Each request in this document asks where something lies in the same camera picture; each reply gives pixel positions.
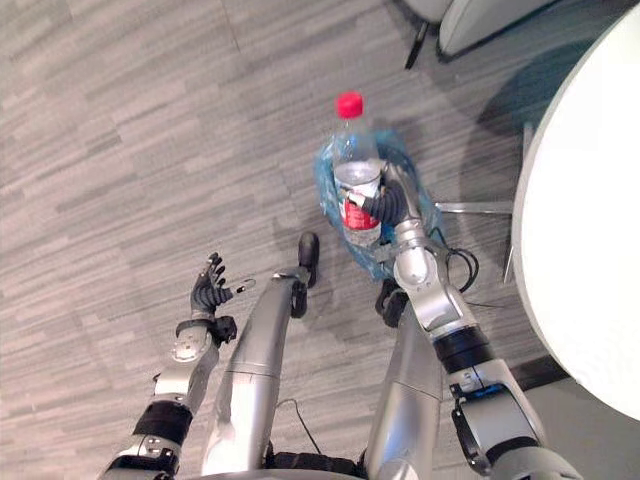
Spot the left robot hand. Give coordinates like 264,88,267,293
189,251,257,321

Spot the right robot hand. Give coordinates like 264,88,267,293
349,161,417,229

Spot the clear bottle with red cap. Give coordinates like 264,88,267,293
332,90,384,248

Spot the small bin with blue bag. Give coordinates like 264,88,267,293
312,128,446,282

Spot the round white tea table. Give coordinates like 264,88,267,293
502,3,640,422

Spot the left silver robot leg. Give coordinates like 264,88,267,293
200,231,321,477

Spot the silver robot leg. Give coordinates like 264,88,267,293
363,277,445,480
200,231,321,477

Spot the white armchair with dark legs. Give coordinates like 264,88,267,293
394,0,566,70

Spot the right silver robot leg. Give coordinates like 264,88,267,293
363,277,445,480

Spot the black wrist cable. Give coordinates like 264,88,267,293
428,226,506,309

